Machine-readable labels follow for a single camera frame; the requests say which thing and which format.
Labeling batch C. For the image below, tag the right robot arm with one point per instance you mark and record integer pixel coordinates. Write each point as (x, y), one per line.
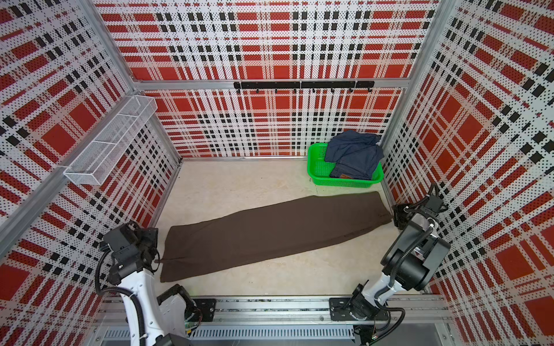
(411, 261)

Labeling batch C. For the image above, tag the green plastic basket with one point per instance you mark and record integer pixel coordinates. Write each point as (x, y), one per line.
(319, 170)

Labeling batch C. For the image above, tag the black hook rail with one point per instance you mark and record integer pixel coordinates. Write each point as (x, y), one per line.
(304, 85)

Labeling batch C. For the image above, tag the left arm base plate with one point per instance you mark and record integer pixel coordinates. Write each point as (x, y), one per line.
(204, 311)

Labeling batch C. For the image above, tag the white wire mesh shelf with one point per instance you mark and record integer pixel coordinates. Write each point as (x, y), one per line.
(99, 158)

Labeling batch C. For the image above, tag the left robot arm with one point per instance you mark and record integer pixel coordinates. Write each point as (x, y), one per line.
(152, 319)

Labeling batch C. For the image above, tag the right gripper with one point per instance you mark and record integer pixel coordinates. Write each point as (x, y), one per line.
(399, 209)

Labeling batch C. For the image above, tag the brown trousers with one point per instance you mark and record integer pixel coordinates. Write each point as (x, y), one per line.
(269, 232)

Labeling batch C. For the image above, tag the aluminium front rail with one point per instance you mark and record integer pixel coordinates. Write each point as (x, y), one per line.
(262, 310)

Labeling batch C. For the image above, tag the blue denim jeans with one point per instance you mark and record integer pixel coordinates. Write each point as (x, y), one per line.
(355, 155)

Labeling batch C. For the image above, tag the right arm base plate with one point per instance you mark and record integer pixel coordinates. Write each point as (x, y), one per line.
(342, 308)

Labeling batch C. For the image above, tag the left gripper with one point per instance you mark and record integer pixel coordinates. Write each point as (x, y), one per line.
(149, 232)

